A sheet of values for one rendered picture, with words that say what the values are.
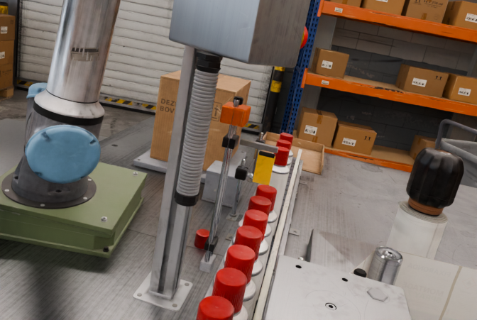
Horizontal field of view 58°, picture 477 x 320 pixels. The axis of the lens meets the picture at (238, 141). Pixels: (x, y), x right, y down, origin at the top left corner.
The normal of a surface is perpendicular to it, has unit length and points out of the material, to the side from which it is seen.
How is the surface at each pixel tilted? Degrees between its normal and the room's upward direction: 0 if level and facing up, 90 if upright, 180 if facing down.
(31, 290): 0
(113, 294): 0
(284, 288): 0
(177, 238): 90
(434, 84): 90
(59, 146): 101
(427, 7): 90
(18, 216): 90
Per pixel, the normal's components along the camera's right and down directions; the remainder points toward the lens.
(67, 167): 0.36, 0.51
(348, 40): -0.04, 0.28
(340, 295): 0.18, -0.94
